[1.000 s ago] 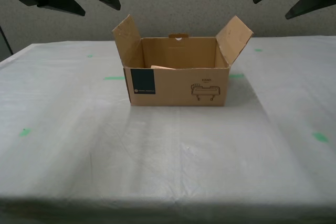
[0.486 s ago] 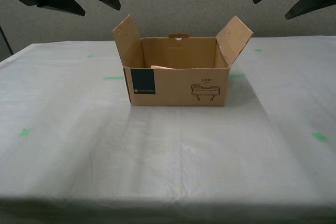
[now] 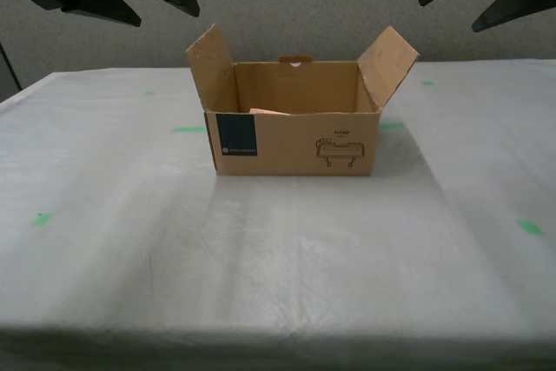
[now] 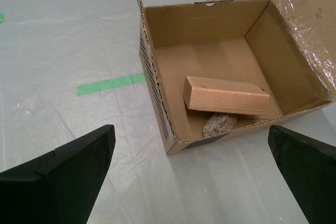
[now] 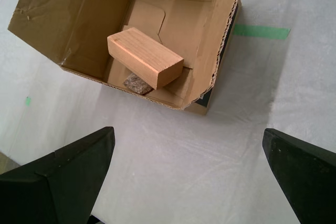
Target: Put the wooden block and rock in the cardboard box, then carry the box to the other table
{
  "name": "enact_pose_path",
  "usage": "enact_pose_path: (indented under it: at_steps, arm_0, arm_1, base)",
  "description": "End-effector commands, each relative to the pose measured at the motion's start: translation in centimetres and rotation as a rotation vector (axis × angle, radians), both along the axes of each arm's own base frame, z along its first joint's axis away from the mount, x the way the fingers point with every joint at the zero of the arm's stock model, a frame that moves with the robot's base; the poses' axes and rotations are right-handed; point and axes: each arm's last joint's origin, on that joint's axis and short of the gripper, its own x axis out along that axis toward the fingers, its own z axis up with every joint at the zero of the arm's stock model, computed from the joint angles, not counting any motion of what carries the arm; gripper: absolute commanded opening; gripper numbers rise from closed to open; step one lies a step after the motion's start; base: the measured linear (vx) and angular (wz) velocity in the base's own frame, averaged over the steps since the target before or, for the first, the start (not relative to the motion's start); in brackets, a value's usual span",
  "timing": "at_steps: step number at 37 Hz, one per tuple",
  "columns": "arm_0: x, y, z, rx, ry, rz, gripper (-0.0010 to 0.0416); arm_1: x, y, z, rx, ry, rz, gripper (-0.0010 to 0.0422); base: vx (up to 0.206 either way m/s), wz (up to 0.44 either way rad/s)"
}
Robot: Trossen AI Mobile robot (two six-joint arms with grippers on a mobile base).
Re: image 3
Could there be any brown cardboard box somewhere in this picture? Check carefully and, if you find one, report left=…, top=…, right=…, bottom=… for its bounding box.
left=185, top=23, right=420, bottom=177

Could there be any white plastic table cover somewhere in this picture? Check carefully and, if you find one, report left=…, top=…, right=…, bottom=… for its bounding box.
left=0, top=57, right=556, bottom=371

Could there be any light wooden block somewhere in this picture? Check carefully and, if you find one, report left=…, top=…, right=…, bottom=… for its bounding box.
left=248, top=106, right=293, bottom=117

